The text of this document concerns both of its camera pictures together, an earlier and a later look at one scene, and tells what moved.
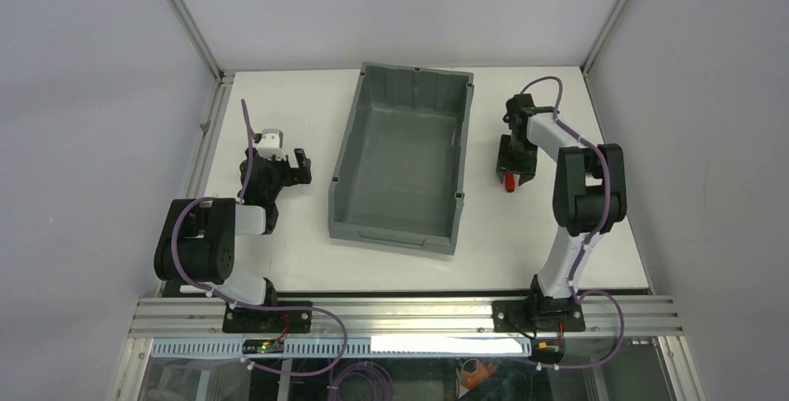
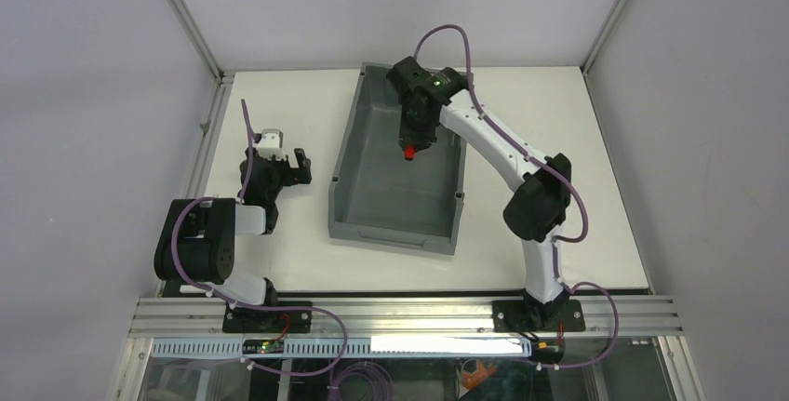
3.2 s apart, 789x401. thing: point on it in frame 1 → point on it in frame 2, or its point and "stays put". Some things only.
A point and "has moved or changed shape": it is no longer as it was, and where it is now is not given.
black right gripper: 514,164 → 410,141
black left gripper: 293,172 stays put
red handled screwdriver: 510,181 has moved or changed shape
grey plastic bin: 401,170 stays put
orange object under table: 483,373 stays put
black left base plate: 268,321 stays put
